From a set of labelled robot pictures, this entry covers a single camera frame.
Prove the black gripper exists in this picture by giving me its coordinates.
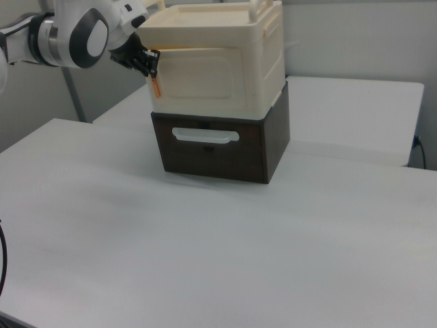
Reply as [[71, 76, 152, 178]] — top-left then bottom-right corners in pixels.
[[109, 35, 161, 78]]

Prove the cream cabinet door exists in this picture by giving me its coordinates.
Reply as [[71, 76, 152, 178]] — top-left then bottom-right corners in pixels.
[[150, 45, 255, 111]]

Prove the cream plastic cabinet box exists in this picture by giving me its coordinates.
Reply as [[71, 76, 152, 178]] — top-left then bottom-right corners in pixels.
[[135, 0, 287, 121]]

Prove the grey metal pole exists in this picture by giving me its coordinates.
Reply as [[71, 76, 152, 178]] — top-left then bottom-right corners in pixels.
[[60, 66, 87, 123]]

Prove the dark brown drawer front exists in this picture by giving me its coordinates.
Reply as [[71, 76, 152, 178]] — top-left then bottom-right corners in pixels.
[[152, 115, 266, 184]]

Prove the dark brown wooden drawer box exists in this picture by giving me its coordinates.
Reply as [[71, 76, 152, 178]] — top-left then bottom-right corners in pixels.
[[150, 81, 291, 185]]

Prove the white drawer handle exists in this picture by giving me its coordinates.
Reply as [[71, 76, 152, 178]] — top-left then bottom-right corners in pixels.
[[171, 126, 240, 145]]

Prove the black cable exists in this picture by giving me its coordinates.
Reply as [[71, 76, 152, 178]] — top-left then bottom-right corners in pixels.
[[0, 218, 8, 297], [412, 134, 429, 169]]

